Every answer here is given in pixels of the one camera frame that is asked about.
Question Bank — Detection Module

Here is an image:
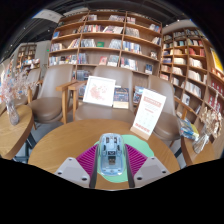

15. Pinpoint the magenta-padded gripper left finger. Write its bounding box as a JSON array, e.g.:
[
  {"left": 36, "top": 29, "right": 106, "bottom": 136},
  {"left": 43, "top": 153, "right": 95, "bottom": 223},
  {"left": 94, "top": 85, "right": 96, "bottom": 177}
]
[{"left": 54, "top": 143, "right": 100, "bottom": 189}]

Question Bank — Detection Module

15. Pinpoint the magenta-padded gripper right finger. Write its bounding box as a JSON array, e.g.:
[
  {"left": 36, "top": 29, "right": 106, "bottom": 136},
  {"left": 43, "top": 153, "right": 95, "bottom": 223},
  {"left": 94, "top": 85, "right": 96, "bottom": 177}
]
[{"left": 123, "top": 143, "right": 172, "bottom": 189}]

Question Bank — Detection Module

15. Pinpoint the transparent light blue computer mouse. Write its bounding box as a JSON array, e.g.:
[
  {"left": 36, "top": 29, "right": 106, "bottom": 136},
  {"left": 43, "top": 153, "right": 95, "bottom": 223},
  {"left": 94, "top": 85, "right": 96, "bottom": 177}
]
[{"left": 97, "top": 132, "right": 126, "bottom": 177}]

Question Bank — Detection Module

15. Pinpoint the green blob-shaped mouse pad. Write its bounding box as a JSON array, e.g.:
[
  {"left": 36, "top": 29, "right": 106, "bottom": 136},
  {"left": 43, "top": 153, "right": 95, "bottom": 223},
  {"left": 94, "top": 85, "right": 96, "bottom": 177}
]
[{"left": 93, "top": 134, "right": 155, "bottom": 184}]

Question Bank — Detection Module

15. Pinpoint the brown upholstered wooden armchair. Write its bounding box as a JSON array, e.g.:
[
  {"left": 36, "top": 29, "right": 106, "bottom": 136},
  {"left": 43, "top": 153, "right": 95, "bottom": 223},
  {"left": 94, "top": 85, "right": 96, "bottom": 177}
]
[
  {"left": 26, "top": 63, "right": 76, "bottom": 129},
  {"left": 24, "top": 68, "right": 43, "bottom": 104},
  {"left": 146, "top": 74, "right": 198, "bottom": 148},
  {"left": 61, "top": 65, "right": 138, "bottom": 125}
]

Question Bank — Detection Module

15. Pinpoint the white red sign wooden base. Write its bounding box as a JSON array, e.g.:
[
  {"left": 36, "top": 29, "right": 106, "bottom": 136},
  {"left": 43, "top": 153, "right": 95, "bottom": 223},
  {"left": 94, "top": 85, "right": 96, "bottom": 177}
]
[{"left": 129, "top": 88, "right": 167, "bottom": 141}]

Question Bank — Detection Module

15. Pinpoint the stack of colourful magazines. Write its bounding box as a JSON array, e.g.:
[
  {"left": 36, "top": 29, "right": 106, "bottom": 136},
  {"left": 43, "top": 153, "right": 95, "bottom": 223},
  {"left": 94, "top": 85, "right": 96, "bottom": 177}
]
[{"left": 178, "top": 116, "right": 201, "bottom": 142}]

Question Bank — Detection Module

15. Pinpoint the glass vase with pale flowers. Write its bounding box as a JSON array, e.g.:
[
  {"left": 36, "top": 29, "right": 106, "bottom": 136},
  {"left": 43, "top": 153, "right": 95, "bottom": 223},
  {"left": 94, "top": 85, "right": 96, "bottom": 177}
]
[{"left": 192, "top": 99, "right": 224, "bottom": 155}]

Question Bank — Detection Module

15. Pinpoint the dark blue book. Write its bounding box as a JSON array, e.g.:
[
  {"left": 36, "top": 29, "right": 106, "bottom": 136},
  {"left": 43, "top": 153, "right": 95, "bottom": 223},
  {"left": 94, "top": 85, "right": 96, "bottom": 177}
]
[{"left": 112, "top": 87, "right": 130, "bottom": 110}]

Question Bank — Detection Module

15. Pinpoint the white framed floral picture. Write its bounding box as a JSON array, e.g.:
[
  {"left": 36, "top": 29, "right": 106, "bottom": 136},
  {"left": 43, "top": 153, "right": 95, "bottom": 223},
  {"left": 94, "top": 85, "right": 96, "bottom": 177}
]
[{"left": 82, "top": 75, "right": 117, "bottom": 108}]

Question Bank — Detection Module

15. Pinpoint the round wooden side table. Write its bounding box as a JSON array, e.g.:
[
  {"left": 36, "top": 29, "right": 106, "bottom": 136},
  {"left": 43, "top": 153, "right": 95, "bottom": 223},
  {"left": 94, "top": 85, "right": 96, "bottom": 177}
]
[{"left": 0, "top": 104, "right": 35, "bottom": 164}]

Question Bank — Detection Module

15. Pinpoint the glass vase with pink flowers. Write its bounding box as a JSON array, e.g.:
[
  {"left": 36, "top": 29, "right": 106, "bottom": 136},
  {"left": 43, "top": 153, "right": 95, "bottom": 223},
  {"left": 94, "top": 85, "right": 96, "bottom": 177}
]
[{"left": 0, "top": 68, "right": 38, "bottom": 127}]

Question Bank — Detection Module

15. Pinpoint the curved wooden bookshelf unit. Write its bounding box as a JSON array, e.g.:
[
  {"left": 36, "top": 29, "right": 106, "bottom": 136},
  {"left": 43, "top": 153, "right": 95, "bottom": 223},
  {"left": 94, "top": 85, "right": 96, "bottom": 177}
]
[{"left": 161, "top": 23, "right": 224, "bottom": 134}]

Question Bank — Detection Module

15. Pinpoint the small distant wooden bookshelf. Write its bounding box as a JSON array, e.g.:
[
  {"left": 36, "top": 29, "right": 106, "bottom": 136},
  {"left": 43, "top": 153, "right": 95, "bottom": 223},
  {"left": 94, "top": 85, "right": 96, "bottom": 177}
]
[{"left": 16, "top": 43, "right": 38, "bottom": 69}]

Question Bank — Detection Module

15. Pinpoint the tall wooden bookshelf unit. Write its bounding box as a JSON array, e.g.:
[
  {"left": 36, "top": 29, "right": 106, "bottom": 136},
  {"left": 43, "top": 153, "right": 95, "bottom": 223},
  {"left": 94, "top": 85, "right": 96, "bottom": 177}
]
[{"left": 47, "top": 9, "right": 163, "bottom": 76}]

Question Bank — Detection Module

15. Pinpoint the white hanging ceiling panel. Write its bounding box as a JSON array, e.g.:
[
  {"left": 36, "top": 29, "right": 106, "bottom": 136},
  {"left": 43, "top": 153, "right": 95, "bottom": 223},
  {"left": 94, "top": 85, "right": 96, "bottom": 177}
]
[{"left": 33, "top": 8, "right": 64, "bottom": 24}]

